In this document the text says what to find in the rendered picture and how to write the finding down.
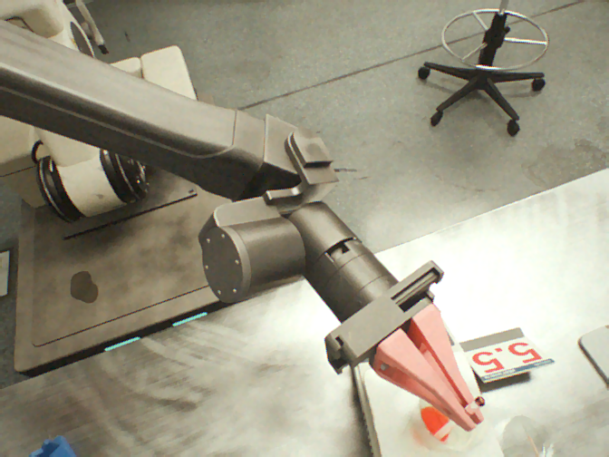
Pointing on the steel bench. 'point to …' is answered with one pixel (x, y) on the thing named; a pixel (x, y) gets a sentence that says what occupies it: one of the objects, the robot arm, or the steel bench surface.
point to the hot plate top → (388, 402)
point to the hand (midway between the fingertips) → (467, 415)
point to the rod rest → (54, 449)
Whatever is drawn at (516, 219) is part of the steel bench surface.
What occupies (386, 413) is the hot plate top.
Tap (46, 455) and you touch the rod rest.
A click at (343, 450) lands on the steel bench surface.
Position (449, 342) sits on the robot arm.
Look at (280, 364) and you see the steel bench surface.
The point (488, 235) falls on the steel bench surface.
